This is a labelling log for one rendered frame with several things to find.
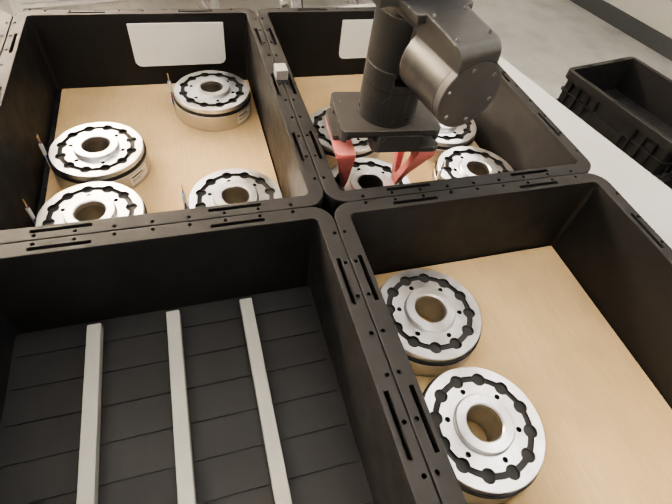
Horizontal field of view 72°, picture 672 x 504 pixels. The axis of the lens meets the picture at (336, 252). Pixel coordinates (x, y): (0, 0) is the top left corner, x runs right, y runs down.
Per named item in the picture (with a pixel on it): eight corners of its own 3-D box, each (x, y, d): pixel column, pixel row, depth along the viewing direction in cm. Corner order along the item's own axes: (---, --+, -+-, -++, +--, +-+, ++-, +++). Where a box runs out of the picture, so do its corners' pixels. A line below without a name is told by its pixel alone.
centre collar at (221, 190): (213, 184, 51) (212, 180, 51) (257, 183, 52) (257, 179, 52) (212, 216, 48) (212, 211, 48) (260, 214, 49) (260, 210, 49)
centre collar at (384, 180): (345, 172, 55) (346, 168, 55) (384, 171, 56) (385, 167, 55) (353, 201, 52) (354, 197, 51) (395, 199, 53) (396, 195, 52)
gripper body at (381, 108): (437, 144, 47) (461, 79, 41) (339, 147, 45) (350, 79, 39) (418, 105, 51) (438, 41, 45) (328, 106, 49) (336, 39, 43)
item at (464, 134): (393, 107, 66) (394, 103, 66) (454, 101, 69) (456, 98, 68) (422, 151, 60) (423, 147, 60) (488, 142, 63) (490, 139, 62)
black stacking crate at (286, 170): (51, 96, 67) (18, 15, 58) (256, 85, 74) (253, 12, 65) (10, 331, 43) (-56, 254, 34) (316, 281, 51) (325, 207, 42)
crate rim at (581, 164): (255, 24, 67) (255, 7, 65) (440, 21, 75) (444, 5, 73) (326, 221, 43) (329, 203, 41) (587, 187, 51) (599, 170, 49)
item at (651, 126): (507, 181, 172) (566, 68, 137) (565, 165, 182) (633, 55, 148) (585, 259, 150) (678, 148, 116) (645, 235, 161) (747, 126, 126)
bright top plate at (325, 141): (295, 114, 62) (295, 110, 62) (362, 105, 66) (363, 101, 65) (322, 161, 57) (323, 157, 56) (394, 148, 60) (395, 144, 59)
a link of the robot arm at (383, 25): (424, -27, 40) (366, -22, 38) (470, 11, 36) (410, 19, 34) (405, 49, 45) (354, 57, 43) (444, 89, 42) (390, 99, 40)
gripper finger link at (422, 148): (419, 200, 53) (443, 135, 46) (359, 203, 52) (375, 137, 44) (403, 160, 57) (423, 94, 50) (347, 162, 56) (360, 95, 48)
